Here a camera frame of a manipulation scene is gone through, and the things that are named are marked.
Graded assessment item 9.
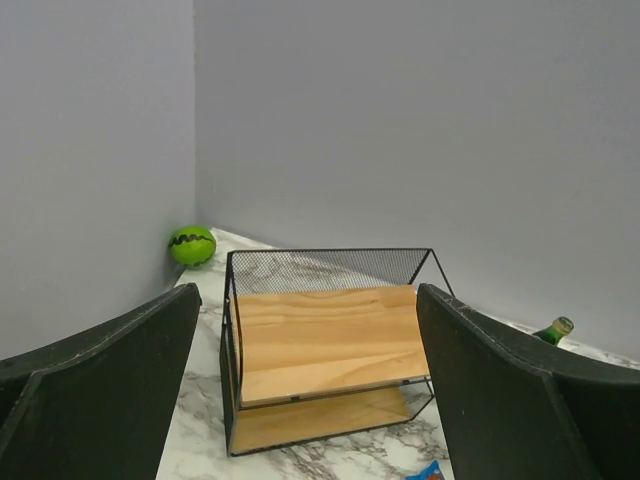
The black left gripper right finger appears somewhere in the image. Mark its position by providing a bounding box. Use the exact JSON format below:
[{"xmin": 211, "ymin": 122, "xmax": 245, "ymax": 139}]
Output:
[{"xmin": 417, "ymin": 284, "xmax": 639, "ymax": 479}]

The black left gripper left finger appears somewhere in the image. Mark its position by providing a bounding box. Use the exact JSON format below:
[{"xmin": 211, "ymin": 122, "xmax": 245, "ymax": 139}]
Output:
[{"xmin": 1, "ymin": 283, "xmax": 202, "ymax": 479}]

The blue M&M's candy bag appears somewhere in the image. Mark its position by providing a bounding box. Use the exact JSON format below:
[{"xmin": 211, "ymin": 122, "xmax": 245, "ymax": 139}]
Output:
[{"xmin": 405, "ymin": 460, "xmax": 445, "ymax": 480}]

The green glass bottle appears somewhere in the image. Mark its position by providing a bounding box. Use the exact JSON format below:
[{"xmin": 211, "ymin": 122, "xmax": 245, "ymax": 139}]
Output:
[{"xmin": 533, "ymin": 316, "xmax": 574, "ymax": 346}]

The green watermelon ball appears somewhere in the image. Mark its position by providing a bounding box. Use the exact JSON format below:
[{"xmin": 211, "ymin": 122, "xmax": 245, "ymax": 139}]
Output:
[{"xmin": 169, "ymin": 226, "xmax": 217, "ymax": 269}]

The wire and wood shelf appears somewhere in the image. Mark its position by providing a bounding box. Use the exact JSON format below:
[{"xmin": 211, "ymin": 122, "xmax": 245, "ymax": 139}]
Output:
[{"xmin": 218, "ymin": 246, "xmax": 456, "ymax": 457}]

